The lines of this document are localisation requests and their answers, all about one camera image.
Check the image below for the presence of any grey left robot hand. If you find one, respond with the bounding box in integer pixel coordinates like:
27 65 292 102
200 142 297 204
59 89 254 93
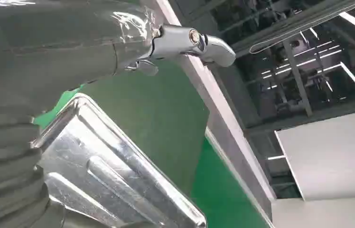
0 0 237 125

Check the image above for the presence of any white conveyor side rail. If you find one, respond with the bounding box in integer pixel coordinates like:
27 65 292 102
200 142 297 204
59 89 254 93
205 127 276 228

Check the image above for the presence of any white electronic scale steel tray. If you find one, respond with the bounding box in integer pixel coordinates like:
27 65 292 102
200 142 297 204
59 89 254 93
31 93 208 228

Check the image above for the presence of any green conveyor belt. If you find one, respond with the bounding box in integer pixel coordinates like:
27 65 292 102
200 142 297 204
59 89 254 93
191 136 270 228

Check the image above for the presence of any dark glass window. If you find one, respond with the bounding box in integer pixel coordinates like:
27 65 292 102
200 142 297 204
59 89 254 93
168 0 355 128

